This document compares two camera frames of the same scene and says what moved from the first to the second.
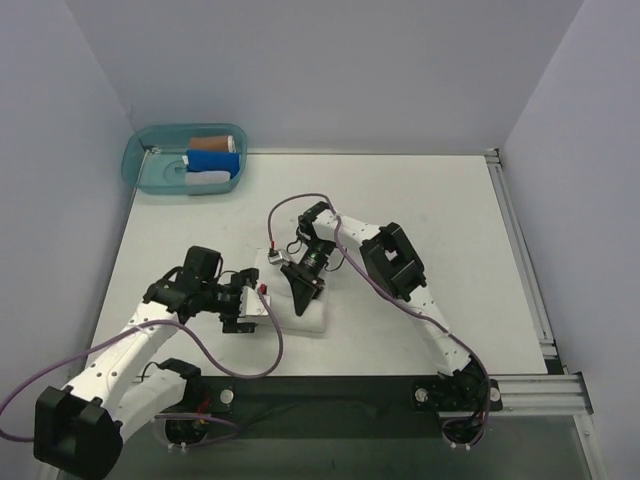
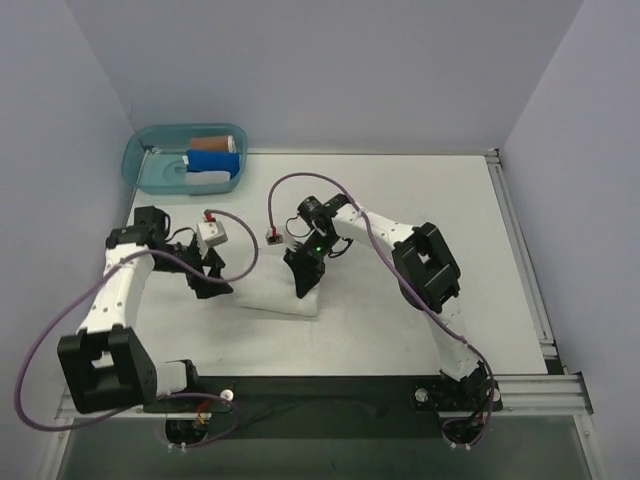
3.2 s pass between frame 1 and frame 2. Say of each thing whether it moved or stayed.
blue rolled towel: stayed
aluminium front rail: stayed
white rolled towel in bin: stayed
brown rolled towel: stayed
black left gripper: moved
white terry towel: moved
